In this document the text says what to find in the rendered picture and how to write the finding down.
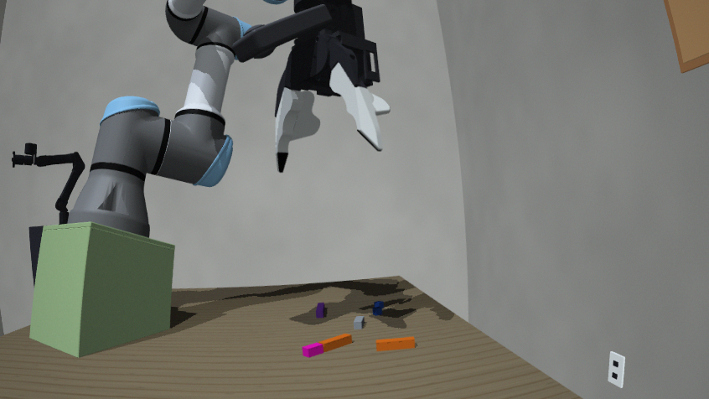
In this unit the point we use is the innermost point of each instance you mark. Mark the purple rod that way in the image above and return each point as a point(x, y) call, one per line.
point(320, 310)

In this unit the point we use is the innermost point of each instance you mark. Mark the orange rod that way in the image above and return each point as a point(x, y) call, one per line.
point(336, 342)
point(395, 344)

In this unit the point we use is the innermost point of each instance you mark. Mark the magenta block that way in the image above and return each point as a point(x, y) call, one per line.
point(312, 350)

